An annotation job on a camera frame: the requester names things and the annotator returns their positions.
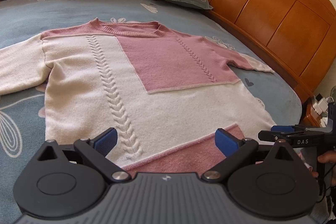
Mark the white items on nightstand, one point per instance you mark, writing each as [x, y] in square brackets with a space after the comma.
[320, 105]

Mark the blue floral bed sheet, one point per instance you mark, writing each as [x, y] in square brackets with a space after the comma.
[23, 111]

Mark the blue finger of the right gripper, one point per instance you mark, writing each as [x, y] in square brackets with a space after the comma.
[272, 136]
[293, 128]

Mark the person's right hand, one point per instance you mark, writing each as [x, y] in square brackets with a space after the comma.
[325, 164]

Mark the orange wooden headboard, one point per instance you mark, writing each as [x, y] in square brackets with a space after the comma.
[294, 37]

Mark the pink and cream knit sweater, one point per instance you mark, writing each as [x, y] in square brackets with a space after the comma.
[165, 92]

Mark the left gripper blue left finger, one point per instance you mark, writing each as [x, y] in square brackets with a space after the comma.
[94, 151]

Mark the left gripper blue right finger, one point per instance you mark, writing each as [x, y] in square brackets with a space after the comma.
[236, 151]

